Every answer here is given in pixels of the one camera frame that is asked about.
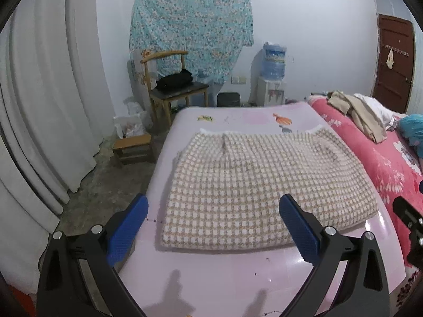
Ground red floral rug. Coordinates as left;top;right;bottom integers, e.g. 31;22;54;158
395;266;420;304

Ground blue water bottle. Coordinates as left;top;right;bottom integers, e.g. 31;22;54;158
261;42;286;81

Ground brown door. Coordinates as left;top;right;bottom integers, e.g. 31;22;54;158
370;13;415;114

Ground black bin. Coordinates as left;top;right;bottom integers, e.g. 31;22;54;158
216;92;241;108

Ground checkered beige white blanket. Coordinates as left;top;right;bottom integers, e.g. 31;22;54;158
155;125;379;251

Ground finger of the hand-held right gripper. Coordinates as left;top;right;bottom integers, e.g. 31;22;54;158
393;196;423;266

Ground pink floral blanket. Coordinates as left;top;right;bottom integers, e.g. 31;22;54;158
307;94;423;268

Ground wooden chair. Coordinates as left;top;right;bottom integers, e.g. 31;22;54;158
140;50;210;129

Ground white water dispenser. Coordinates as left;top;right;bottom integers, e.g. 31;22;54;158
256;77;286;107

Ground white curtain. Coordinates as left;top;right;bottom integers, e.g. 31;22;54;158
0;0;114;294

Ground metal hook rack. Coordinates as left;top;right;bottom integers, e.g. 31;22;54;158
384;44;408;57

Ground white wardrobe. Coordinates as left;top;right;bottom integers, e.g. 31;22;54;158
408;16;423;116

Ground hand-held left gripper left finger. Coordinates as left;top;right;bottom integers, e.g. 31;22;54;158
36;193;149;317

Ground white plastic bag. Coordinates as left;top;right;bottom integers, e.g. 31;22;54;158
113;101;153;138

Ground teal blue pillow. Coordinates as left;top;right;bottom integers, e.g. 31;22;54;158
397;113;423;159

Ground white garment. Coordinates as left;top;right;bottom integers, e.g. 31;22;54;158
353;93;408;129

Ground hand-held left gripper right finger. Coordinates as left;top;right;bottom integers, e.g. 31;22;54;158
278;194;392;317

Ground small wooden stool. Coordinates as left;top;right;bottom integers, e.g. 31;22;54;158
112;133;157;166

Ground black bag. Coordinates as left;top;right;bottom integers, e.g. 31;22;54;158
155;69;194;91

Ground beige clothes pile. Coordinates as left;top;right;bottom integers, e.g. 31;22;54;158
327;90;389;144

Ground teal floral wall cloth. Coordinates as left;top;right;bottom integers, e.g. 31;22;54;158
129;0;254;83

